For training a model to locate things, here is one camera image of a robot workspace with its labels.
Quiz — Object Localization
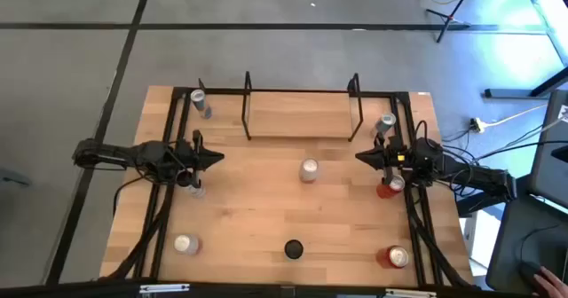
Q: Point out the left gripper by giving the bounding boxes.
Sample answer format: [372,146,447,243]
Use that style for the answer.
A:
[176,129,225,188]

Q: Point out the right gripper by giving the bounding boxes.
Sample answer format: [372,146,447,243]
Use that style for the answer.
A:
[355,134,412,186]

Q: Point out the red Coca-Cola can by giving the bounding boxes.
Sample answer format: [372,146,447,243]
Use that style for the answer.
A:
[375,174,406,200]
[376,245,410,271]

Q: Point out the white slim black-topped can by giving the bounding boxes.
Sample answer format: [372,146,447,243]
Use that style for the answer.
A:
[176,169,208,200]

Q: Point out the blue silver Red Bull can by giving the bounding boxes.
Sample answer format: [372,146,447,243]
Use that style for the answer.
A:
[189,88,213,120]

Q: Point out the Spindrift raspberry lime can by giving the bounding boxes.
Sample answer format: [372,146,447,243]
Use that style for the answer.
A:
[172,233,204,257]
[297,157,320,184]

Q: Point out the white Celsius Arctic can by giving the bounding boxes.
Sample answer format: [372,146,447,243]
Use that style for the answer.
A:
[283,239,305,261]

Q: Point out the grey slim beverage can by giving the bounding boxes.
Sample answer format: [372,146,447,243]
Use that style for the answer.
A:
[370,112,398,138]

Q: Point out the black metal crossbar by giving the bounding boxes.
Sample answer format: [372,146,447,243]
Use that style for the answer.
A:
[0,279,489,298]

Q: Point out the black metal floor beam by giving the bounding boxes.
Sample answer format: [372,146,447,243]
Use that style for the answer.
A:
[483,67,568,99]

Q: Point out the black tripod stand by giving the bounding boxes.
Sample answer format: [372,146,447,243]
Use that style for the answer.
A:
[425,0,483,44]

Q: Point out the grey desk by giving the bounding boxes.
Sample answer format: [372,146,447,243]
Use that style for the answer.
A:
[485,186,568,297]

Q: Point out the dark grey monitor back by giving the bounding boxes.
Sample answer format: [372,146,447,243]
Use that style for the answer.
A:
[529,89,568,210]

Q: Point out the black computer mouse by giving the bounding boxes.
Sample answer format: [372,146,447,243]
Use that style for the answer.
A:
[518,261,545,286]

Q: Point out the grey floor object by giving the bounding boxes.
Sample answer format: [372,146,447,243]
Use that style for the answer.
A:
[0,167,33,188]

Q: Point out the person's hand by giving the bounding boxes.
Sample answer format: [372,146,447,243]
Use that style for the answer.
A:
[532,265,568,298]

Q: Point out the black metal table frame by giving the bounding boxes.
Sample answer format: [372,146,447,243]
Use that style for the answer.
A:
[99,86,478,290]

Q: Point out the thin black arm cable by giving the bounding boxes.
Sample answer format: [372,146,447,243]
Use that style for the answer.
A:
[113,176,147,219]

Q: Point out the silver metal bracket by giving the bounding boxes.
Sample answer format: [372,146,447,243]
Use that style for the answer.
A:
[383,288,438,298]
[138,283,191,294]

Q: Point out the white floor cable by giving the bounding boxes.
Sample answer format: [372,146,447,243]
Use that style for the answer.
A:
[483,104,549,129]

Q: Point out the black floor cable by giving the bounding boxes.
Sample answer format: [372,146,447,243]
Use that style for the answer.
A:
[469,138,568,162]

